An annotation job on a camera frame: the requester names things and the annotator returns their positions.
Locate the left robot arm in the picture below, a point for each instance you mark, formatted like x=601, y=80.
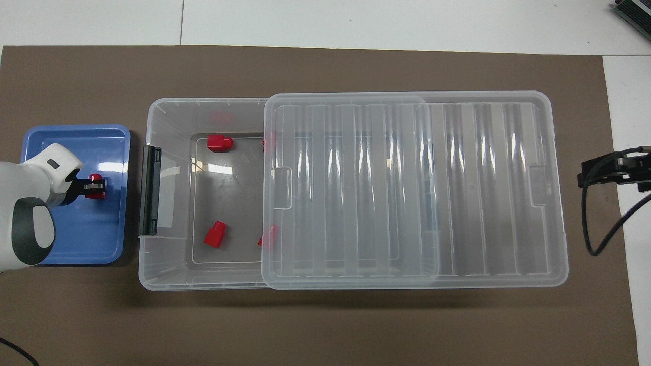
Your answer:
x=20, y=188

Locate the grey ribbed device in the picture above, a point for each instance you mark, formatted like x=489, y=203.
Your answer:
x=635, y=10

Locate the red block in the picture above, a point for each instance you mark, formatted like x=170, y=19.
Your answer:
x=218, y=143
x=269, y=142
x=214, y=236
x=268, y=237
x=94, y=178

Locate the clear plastic storage box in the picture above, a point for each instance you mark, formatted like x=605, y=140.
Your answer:
x=168, y=127

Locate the clear plastic box lid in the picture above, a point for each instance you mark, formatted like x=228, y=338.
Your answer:
x=483, y=203

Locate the blue plastic tray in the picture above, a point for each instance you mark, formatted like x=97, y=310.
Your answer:
x=101, y=239

